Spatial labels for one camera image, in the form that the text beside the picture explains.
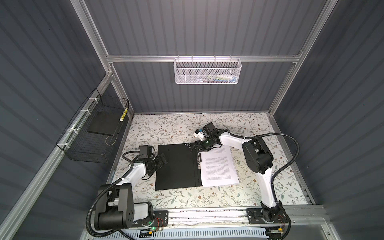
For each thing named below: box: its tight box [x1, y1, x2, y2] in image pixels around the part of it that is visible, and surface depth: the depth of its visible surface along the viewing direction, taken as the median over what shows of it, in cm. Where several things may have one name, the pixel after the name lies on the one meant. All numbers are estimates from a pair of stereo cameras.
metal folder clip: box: [196, 152, 203, 170], surface depth 95 cm
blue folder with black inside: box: [155, 142, 203, 191], surface depth 91 cm
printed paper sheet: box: [201, 145, 240, 187], surface depth 91 cm
